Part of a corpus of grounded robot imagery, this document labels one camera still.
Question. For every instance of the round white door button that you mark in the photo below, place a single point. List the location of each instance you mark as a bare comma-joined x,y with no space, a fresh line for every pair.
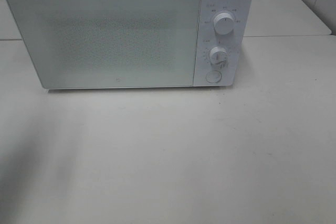
213,76

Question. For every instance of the white timer knob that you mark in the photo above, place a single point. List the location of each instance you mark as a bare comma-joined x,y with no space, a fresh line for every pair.
217,55

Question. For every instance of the white microwave door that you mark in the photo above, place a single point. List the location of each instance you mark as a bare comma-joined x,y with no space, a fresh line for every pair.
86,44

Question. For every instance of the upper white power knob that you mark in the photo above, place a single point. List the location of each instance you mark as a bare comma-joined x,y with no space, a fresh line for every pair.
223,23

